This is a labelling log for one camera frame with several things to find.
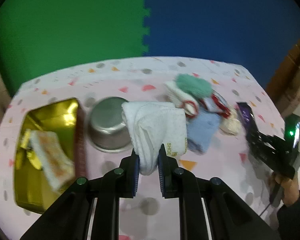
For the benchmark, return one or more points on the white speckled cloth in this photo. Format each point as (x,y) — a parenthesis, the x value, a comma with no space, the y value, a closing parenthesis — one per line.
(155,125)

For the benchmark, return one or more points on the cream cloth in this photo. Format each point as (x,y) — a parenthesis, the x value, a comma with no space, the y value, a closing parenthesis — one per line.
(230,126)

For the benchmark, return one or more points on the blue foam mat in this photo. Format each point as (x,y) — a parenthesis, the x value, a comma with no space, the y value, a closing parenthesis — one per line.
(215,17)

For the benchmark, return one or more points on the stainless steel bowl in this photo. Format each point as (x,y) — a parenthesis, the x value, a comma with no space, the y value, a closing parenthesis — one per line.
(107,122)

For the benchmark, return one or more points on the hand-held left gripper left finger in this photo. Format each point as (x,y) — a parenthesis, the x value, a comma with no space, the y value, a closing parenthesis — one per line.
(135,177)

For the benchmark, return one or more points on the cardboard box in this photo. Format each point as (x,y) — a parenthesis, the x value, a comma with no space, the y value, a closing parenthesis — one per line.
(290,75)

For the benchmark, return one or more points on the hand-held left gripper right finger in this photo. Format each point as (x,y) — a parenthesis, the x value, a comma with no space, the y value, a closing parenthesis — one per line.
(162,177)

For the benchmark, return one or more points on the blue fluffy cloth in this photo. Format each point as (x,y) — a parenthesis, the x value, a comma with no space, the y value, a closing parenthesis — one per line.
(202,132)

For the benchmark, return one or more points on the red and grey sock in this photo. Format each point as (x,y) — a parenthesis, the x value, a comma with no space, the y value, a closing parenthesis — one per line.
(216,102)

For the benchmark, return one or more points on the person's right forearm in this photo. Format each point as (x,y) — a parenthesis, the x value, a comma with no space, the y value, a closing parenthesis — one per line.
(295,217)

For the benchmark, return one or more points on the teal fluffy pompom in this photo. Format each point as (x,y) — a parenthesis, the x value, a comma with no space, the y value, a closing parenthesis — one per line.
(193,86)

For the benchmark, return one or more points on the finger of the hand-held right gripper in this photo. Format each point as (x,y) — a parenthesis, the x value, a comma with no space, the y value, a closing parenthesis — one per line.
(246,115)

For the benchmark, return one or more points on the yellow patterned cloth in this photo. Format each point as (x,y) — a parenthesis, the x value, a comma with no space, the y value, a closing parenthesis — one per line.
(50,155)

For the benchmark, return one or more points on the green foam mat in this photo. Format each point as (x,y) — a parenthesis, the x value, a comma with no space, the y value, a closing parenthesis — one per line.
(65,30)

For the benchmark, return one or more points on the gold tin tray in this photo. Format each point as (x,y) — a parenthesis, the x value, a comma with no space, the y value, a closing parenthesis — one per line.
(55,115)

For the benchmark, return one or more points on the person's right hand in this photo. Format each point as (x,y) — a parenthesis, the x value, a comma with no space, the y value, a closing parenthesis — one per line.
(290,187)

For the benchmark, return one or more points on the white and red cloth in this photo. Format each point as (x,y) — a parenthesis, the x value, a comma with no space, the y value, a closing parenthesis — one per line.
(180,97)

